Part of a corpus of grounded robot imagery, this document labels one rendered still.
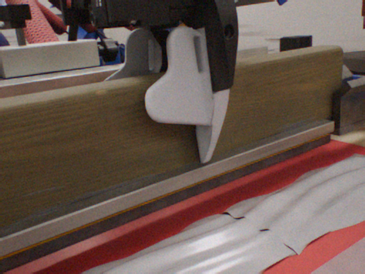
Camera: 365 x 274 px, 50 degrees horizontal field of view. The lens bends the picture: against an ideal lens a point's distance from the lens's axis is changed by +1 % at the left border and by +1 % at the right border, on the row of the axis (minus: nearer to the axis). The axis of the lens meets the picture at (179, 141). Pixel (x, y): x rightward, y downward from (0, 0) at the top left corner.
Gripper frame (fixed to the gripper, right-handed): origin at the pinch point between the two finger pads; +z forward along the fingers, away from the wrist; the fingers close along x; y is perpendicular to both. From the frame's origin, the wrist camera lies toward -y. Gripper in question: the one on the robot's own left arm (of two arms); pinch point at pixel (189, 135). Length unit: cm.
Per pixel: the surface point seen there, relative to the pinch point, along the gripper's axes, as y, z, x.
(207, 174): 0.8, 2.1, 2.9
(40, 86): 4.0, -2.3, -22.4
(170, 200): 2.6, 4.3, 0.5
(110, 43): -9.1, -5.8, -29.7
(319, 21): -200, 0, -129
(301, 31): -200, 6, -142
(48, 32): -6.7, -7.8, -48.3
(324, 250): -1.5, 5.5, 10.9
